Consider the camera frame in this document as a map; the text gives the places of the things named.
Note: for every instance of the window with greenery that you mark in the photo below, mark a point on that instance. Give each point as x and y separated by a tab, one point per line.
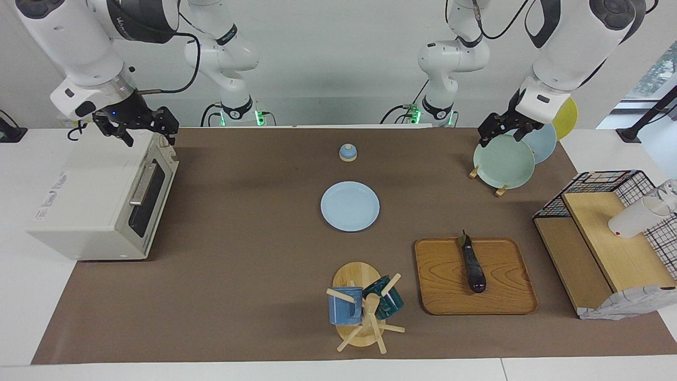
658	69

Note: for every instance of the dark purple eggplant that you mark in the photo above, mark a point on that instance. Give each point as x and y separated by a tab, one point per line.
473	264

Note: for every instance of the oven door with glass window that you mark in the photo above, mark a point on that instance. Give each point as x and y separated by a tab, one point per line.
142	185

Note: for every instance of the clear glass cup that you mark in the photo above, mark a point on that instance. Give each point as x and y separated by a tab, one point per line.
669	190

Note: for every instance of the wooden plate rack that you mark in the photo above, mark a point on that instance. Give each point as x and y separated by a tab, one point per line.
501	191

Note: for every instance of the black desk clamp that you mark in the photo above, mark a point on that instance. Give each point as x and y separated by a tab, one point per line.
10	135

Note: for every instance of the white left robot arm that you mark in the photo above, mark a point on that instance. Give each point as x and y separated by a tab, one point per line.
571	47

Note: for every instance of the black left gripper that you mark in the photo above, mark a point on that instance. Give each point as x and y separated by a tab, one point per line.
515	119

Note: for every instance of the brown table mat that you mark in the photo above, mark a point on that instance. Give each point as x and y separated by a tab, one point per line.
254	264

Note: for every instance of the light blue racked plate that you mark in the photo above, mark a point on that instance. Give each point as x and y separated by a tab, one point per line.
545	145

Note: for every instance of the wooden serving tray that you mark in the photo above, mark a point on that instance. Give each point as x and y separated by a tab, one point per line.
455	286

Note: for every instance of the grey patterned cloth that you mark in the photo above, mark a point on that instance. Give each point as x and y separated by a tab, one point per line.
624	307

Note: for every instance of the wooden two-tier shelf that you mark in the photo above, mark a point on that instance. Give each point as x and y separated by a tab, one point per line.
619	259

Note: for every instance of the pale green racked plate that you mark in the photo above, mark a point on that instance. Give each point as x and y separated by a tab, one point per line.
502	164

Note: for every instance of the small blue white bell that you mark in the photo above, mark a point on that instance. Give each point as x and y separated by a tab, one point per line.
348	153

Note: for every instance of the white toaster oven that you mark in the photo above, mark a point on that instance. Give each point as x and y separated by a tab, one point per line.
79	201

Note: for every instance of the white plastic cup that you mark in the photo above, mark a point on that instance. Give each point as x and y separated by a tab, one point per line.
632	222

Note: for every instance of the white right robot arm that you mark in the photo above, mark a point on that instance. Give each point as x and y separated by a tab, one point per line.
79	42

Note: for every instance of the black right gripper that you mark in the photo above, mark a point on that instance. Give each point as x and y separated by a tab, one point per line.
132	114

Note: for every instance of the blue mug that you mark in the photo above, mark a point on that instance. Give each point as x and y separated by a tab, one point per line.
344	309

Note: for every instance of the yellow racked plate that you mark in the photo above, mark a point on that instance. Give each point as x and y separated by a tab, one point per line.
567	119

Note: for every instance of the dark green mug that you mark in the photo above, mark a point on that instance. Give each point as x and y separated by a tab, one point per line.
391	304

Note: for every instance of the wooden mug tree stand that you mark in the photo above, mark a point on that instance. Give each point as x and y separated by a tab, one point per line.
355	275

